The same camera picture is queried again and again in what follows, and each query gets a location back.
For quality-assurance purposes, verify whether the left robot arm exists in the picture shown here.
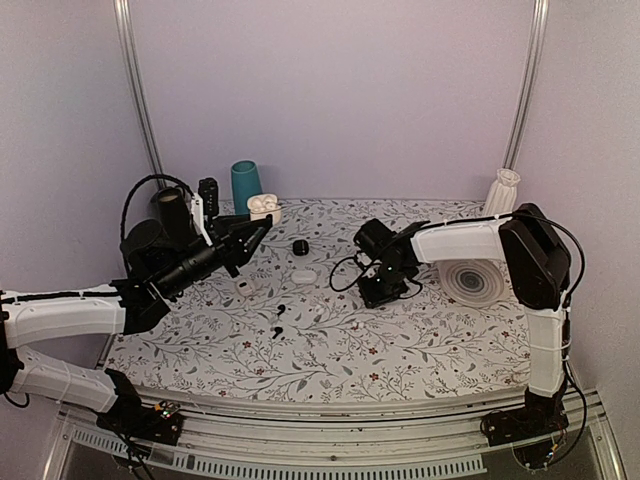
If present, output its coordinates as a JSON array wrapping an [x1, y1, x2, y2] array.
[[1, 215, 274, 434]]

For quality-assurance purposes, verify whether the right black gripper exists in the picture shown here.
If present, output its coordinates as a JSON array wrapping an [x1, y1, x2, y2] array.
[[356, 262, 410, 309]]

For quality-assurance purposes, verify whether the left black cable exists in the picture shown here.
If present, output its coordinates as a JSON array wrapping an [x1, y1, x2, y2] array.
[[118, 173, 196, 241]]

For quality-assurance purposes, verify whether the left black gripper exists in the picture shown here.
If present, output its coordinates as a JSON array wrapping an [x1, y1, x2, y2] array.
[[155, 212, 271, 299]]

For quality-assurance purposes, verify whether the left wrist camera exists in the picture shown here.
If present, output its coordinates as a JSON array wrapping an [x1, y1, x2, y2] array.
[[191, 177, 219, 246]]

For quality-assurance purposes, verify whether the small white earbud case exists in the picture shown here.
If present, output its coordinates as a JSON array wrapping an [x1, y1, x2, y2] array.
[[236, 280, 254, 296]]

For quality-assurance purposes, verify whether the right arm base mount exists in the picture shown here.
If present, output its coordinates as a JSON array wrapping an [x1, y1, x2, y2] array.
[[480, 406, 569, 446]]

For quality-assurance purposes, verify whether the white oval earbud case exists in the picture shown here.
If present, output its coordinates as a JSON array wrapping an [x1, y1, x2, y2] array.
[[291, 269, 318, 285]]

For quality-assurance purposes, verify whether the grey spiral ceramic plate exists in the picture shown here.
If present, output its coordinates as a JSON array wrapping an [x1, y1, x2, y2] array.
[[437, 260, 507, 308]]

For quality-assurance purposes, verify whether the front aluminium rail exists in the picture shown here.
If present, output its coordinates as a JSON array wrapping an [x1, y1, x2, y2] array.
[[42, 389, 626, 480]]

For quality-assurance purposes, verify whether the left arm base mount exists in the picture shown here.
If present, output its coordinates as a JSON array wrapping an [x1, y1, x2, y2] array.
[[96, 398, 185, 446]]

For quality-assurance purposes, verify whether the left aluminium frame post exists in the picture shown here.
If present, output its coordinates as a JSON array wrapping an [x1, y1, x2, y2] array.
[[112, 0, 164, 174]]

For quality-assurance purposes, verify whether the beige earbud charging case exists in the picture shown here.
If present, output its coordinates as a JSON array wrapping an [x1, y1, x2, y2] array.
[[246, 194, 282, 225]]

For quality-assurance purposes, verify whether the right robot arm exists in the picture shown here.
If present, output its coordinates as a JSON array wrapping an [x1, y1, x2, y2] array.
[[354, 203, 571, 436]]

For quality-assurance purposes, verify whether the floral patterned table mat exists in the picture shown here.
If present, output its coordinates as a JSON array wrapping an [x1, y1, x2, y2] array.
[[106, 199, 531, 403]]

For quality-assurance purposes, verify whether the aluminium frame post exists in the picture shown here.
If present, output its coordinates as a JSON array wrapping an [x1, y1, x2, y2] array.
[[112, 0, 164, 174], [503, 0, 550, 170]]

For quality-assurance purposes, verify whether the right aluminium frame post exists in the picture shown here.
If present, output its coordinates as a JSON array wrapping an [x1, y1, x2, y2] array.
[[503, 0, 550, 170]]

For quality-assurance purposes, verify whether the black round earbud case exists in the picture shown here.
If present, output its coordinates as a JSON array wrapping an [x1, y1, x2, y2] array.
[[292, 239, 310, 256]]

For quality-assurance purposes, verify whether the white pleated vase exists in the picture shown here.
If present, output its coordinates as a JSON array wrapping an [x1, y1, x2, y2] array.
[[483, 168, 521, 216]]

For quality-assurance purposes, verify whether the black cylindrical cup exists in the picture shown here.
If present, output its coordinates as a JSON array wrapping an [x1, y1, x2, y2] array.
[[156, 187, 196, 245]]

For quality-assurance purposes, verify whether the teal cylindrical cup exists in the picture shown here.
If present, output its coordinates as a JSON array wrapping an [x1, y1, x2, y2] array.
[[231, 159, 263, 214]]

